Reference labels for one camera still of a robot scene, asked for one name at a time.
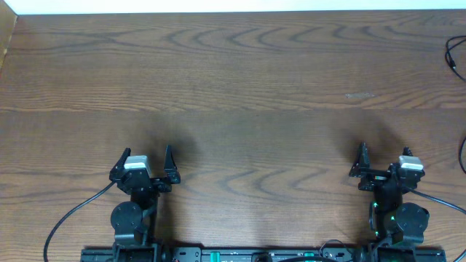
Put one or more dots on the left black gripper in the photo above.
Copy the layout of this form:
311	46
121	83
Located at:
172	175

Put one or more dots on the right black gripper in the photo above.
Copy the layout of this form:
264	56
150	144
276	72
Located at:
375	177

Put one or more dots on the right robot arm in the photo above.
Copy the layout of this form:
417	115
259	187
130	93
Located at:
399	226

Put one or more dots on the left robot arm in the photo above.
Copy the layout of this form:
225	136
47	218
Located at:
134	221

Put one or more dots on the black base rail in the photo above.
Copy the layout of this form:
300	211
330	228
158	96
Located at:
198	254

